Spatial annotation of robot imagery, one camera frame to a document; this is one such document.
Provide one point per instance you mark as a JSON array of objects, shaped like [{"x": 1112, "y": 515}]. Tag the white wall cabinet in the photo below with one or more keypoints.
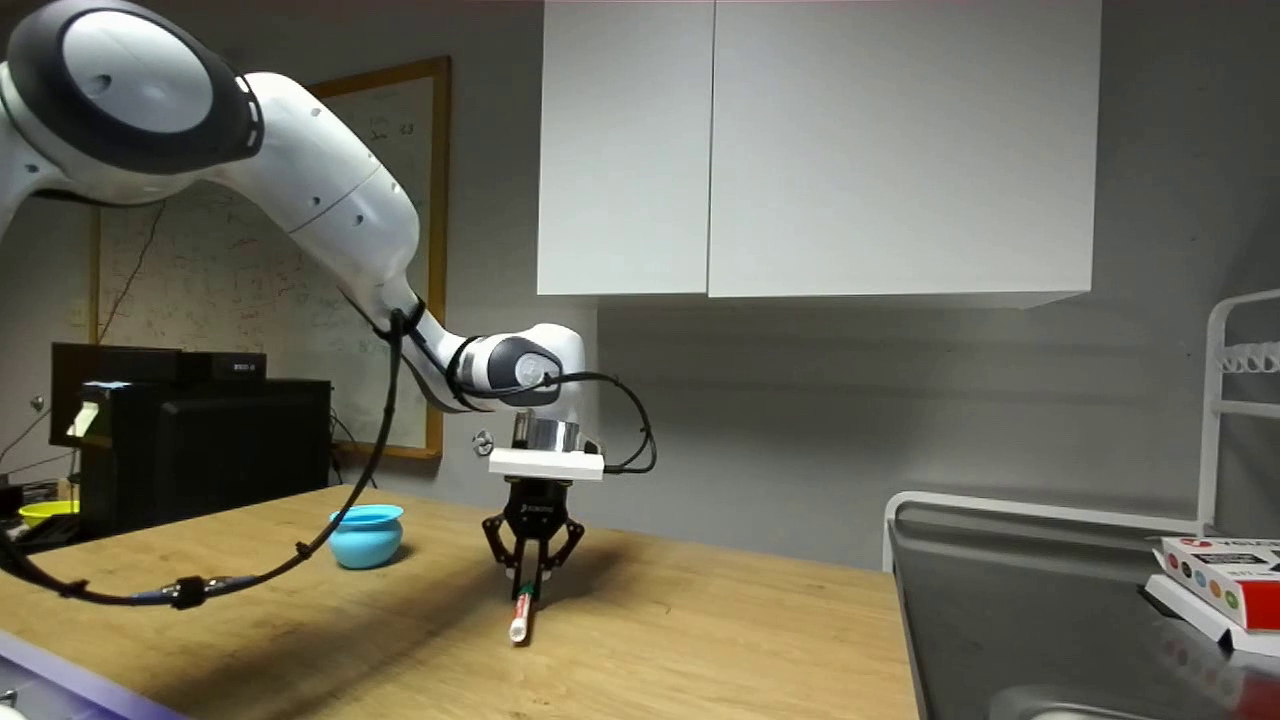
[{"x": 815, "y": 149}]

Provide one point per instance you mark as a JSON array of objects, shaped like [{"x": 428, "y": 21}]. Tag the red white box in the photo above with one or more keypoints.
[{"x": 1220, "y": 585}]

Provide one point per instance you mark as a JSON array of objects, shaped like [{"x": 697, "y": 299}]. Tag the black printer box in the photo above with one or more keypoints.
[{"x": 179, "y": 435}]

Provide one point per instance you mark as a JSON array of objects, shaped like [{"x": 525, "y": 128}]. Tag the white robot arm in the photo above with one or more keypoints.
[{"x": 118, "y": 105}]

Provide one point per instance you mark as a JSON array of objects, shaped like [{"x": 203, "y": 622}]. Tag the steel sink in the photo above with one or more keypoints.
[{"x": 1049, "y": 622}]

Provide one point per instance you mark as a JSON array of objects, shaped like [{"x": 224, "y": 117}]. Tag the round wall outlet right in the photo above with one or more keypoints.
[{"x": 480, "y": 445}]

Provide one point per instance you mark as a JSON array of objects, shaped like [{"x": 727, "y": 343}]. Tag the wooden framed board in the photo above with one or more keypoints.
[{"x": 213, "y": 272}]

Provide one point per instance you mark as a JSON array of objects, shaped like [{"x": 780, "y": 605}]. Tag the blue bowl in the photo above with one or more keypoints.
[{"x": 365, "y": 538}]

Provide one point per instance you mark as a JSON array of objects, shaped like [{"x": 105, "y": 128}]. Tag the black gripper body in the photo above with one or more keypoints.
[{"x": 539, "y": 505}]

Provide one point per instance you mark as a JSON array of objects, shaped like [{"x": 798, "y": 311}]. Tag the white dish rack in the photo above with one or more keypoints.
[{"x": 1128, "y": 468}]

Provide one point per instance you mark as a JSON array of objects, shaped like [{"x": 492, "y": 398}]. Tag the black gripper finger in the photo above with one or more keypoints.
[
  {"x": 575, "y": 533},
  {"x": 492, "y": 533}
]

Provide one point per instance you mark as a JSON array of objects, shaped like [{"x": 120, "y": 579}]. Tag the red green white marker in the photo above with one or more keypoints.
[{"x": 525, "y": 594}]

